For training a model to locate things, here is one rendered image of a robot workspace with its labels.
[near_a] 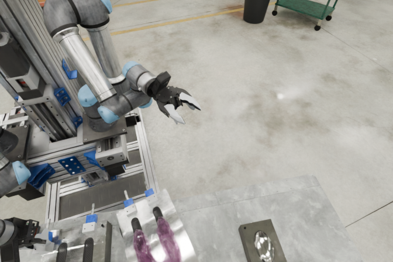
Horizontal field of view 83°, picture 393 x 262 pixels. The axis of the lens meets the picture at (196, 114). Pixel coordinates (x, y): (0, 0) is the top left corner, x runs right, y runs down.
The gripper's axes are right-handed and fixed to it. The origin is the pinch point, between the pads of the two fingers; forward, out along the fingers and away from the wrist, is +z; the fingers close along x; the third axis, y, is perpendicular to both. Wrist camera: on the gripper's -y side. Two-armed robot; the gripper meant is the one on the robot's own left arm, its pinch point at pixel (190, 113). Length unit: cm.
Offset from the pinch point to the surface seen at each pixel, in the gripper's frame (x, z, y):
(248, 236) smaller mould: 5, 33, 58
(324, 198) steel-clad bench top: -39, 51, 71
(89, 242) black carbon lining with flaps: 56, -13, 50
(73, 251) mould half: 63, -15, 49
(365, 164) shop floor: -142, 76, 166
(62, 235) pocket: 64, -26, 51
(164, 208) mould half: 24, -3, 57
